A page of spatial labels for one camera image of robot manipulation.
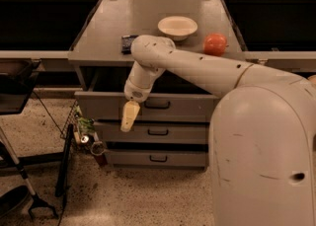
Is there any grey bottom drawer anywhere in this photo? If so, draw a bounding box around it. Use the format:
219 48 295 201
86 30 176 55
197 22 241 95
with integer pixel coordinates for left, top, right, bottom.
106 150 208 168

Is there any orange round fruit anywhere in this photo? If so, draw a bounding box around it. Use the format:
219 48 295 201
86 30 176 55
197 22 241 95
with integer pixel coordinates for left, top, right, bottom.
203 33 227 56

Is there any black stand with tray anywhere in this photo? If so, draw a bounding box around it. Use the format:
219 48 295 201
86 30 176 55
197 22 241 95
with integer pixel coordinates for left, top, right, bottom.
0 58 60 221

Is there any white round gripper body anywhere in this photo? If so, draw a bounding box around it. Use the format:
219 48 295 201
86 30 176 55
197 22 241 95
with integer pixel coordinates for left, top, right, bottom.
124 61 165 103

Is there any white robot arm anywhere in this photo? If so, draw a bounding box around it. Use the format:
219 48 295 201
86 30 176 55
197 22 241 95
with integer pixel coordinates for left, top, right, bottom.
121 36 316 226

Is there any dark blue snack packet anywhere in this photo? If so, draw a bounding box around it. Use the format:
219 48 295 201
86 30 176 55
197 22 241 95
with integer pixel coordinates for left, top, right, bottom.
121 35 137 54

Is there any grey wooden drawer cabinet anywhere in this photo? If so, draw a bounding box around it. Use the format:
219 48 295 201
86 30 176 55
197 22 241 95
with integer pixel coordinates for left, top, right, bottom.
69 0 241 154

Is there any grey drawer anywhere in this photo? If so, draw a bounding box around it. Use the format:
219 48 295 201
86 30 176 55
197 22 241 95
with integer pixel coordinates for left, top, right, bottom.
95 121 208 144
106 150 208 168
74 68 220 123

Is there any grey middle drawer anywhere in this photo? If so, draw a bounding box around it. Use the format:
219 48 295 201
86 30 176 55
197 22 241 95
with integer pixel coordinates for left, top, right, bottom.
95 121 208 144

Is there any black leaning bar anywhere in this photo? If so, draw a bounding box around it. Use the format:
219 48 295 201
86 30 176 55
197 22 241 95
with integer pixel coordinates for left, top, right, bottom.
55 124 73 197

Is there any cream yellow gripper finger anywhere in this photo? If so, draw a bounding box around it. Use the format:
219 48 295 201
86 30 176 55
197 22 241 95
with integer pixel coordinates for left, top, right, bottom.
120 101 140 132

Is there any white ceramic bowl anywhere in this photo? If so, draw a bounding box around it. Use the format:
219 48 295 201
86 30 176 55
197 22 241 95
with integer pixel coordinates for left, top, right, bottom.
158 16 198 41

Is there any wire basket with items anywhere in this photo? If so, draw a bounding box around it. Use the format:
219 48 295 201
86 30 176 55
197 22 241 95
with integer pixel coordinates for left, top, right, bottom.
60 101 98 153

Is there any grey top drawer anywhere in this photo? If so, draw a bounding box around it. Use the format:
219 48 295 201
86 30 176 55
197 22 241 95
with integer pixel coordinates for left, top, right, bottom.
74 68 220 123

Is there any brown cup on floor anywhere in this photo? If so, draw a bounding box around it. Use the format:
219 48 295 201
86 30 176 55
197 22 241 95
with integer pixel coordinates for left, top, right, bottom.
91 141 108 167

